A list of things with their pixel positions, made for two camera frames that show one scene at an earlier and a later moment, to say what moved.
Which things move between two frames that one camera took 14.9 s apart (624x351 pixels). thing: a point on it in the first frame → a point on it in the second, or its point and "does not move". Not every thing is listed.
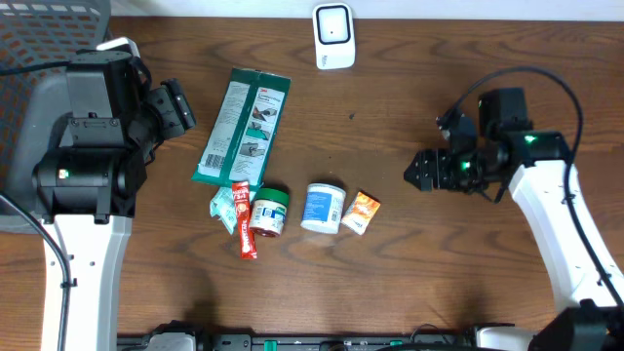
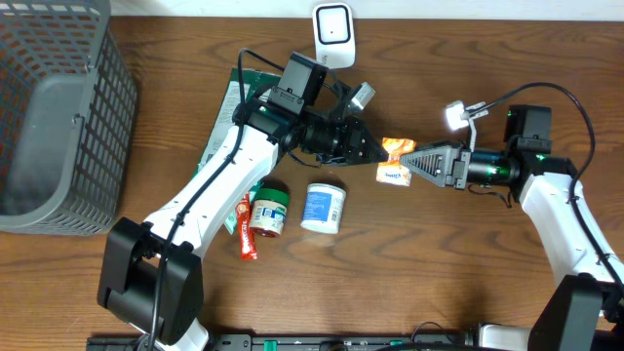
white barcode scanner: (333, 35) does not move
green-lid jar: (268, 212) does not move
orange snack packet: (361, 214) → (392, 172)
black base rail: (299, 341) does not move
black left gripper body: (170, 112) → (330, 144)
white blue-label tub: (323, 208) does not move
